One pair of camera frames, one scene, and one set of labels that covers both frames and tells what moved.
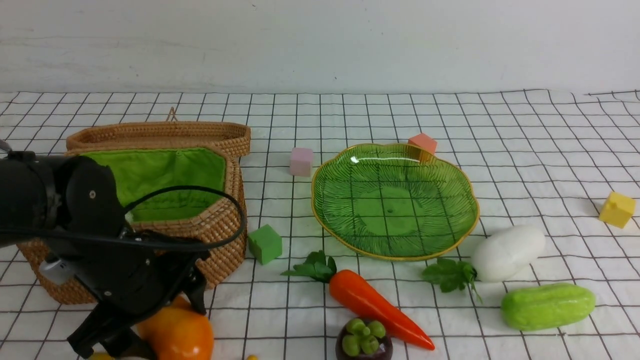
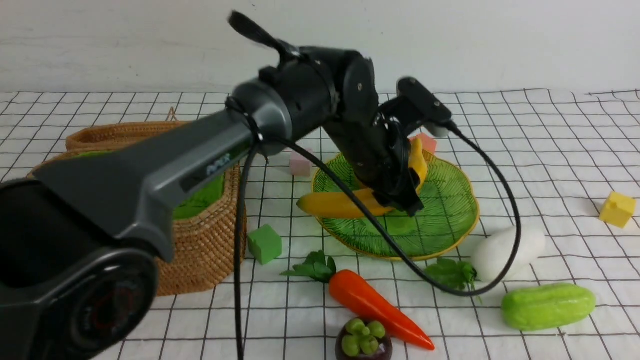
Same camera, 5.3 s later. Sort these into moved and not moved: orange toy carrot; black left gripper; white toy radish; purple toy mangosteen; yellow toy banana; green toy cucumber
Moved: yellow toy banana; black left gripper
Not moved: white toy radish; orange toy carrot; green toy cucumber; purple toy mangosteen
